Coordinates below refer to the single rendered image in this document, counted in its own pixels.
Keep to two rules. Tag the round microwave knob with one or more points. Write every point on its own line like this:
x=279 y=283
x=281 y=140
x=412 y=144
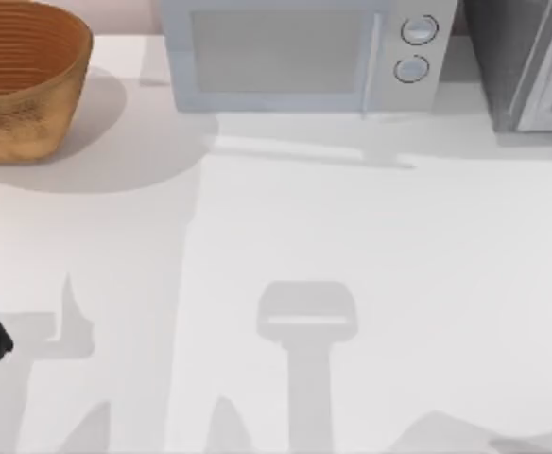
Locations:
x=419 y=29
x=411 y=69

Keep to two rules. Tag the pale microwave oven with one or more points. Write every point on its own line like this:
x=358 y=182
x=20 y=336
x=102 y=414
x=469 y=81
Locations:
x=304 y=57

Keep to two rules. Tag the brown wicker basket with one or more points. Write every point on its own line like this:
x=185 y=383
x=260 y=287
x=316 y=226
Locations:
x=25 y=104

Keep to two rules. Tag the microwave oven door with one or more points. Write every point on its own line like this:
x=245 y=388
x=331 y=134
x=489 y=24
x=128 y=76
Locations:
x=276 y=57

